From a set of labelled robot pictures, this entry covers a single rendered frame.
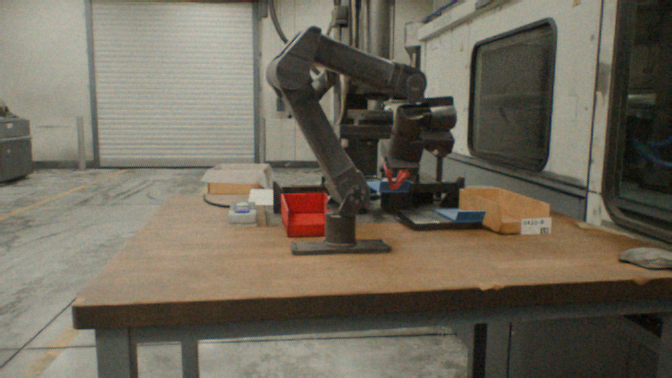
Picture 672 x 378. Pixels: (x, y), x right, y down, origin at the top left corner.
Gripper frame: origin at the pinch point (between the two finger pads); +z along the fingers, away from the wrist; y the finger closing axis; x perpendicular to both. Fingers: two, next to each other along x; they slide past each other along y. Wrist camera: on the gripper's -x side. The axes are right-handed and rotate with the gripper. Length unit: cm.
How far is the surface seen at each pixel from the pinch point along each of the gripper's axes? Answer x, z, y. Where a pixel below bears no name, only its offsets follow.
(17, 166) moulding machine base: 394, 474, 623
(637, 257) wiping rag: -39, -8, -30
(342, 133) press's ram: 8.0, 2.9, 25.2
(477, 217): -21.2, 7.1, -3.4
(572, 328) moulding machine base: -62, 48, -8
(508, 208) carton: -35.9, 14.2, 7.6
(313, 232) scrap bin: 18.3, 8.5, -6.2
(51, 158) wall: 412, 580, 788
